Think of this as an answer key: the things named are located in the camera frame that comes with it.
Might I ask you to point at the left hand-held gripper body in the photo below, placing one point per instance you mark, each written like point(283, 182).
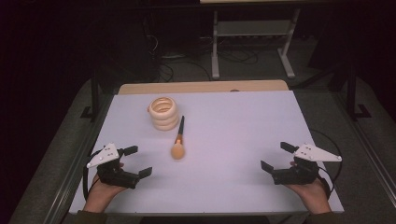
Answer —
point(112, 174)

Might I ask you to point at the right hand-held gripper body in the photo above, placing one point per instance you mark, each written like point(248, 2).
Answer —
point(299, 175)

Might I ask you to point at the beige ringed brush holder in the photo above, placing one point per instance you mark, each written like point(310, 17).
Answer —
point(165, 119)

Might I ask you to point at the person's right hand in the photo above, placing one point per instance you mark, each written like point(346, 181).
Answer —
point(313, 196)

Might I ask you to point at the person's left hand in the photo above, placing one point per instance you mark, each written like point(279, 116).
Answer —
point(99, 196)

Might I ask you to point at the white board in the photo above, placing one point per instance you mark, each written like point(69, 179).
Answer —
point(224, 149)

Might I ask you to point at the black metal stand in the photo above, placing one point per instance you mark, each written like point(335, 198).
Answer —
point(95, 93)
point(351, 93)

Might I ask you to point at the wooden table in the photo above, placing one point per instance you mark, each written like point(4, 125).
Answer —
point(202, 86)

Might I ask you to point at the white metal desk frame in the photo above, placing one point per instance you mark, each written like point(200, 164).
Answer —
point(214, 46)

